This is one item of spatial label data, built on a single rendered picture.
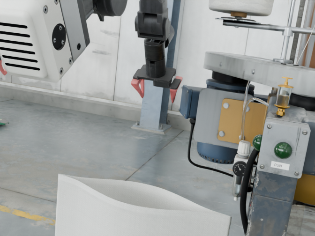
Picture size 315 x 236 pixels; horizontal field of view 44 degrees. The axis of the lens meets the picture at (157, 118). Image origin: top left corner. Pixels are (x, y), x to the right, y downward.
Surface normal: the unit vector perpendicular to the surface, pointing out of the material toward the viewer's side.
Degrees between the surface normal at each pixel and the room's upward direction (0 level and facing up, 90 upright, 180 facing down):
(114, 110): 90
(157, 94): 90
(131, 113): 90
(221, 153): 91
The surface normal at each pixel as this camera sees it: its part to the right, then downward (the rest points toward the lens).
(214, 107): -0.29, 0.18
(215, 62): -0.93, -0.02
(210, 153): -0.50, 0.15
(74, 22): 0.95, 0.17
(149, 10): -0.32, 0.51
